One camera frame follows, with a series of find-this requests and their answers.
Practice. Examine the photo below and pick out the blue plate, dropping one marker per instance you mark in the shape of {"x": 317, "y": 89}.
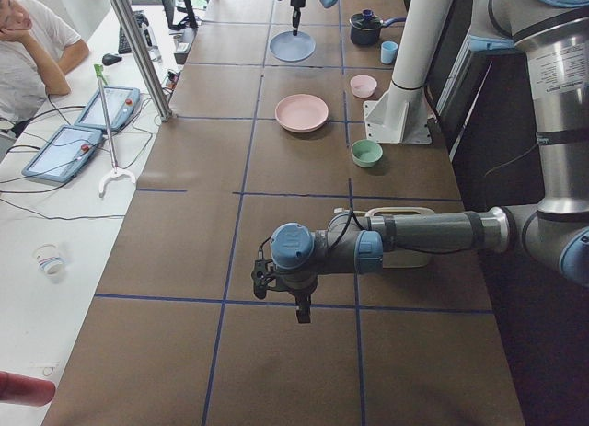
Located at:
{"x": 291, "y": 48}

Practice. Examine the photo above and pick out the pink plate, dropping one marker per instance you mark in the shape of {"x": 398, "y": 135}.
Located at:
{"x": 301, "y": 113}

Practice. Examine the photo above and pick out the dark blue saucepan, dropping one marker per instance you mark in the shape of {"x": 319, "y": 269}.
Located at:
{"x": 366, "y": 27}

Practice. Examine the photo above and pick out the pink bowl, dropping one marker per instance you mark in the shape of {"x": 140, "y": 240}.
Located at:
{"x": 363, "y": 86}

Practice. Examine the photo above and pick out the light blue cup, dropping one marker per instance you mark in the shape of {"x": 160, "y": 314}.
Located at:
{"x": 388, "y": 52}

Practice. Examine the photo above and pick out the green bowl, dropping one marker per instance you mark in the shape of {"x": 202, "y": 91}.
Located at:
{"x": 366, "y": 153}

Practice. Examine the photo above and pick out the black keyboard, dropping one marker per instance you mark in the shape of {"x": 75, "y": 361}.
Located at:
{"x": 124, "y": 46}

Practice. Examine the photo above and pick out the far teach pendant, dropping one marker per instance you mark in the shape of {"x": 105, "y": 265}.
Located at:
{"x": 121, "y": 104}

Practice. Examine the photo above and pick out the teach pendant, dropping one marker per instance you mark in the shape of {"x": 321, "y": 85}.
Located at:
{"x": 121, "y": 104}
{"x": 64, "y": 155}

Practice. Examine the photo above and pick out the black computer mouse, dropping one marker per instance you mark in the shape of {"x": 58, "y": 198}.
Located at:
{"x": 109, "y": 59}

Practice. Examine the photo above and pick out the reacher grabber tool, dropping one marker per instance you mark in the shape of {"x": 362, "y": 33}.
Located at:
{"x": 116, "y": 171}

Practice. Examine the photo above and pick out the seated person white shirt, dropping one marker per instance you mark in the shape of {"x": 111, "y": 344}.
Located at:
{"x": 38, "y": 51}

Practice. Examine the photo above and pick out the near teach pendant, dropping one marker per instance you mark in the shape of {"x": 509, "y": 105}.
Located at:
{"x": 64, "y": 155}

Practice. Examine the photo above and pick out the aluminium frame post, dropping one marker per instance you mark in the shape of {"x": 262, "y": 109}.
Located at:
{"x": 135, "y": 36}

